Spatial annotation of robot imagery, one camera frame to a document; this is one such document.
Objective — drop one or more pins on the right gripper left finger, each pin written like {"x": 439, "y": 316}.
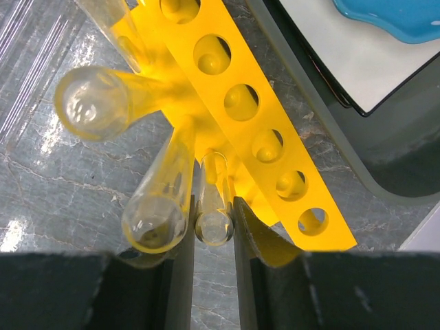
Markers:
{"x": 98, "y": 290}

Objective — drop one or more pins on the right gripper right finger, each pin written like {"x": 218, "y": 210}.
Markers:
{"x": 283, "y": 287}

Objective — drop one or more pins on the glass test tube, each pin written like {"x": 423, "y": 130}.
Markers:
{"x": 214, "y": 225}
{"x": 114, "y": 20}
{"x": 35, "y": 37}
{"x": 156, "y": 217}
{"x": 98, "y": 104}

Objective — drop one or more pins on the dark green tray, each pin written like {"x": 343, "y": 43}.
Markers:
{"x": 394, "y": 150}

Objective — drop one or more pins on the yellow test tube rack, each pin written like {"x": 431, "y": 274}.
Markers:
{"x": 237, "y": 113}

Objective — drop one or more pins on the white square board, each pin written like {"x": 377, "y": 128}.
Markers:
{"x": 368, "y": 63}

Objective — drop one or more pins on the blue dotted plate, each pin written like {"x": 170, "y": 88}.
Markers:
{"x": 409, "y": 21}

